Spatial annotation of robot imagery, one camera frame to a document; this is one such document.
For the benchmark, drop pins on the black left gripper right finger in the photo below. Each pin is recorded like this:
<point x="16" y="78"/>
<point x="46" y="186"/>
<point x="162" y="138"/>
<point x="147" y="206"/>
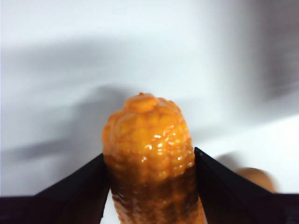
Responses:
<point x="233" y="200"/>

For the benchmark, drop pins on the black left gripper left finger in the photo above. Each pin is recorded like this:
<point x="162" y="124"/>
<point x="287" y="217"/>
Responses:
<point x="70" y="200"/>

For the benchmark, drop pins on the tan potato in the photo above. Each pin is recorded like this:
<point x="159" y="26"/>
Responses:
<point x="257" y="179"/>

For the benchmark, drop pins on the orange corn cob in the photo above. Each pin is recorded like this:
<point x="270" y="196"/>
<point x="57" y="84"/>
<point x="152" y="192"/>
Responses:
<point x="149" y="158"/>

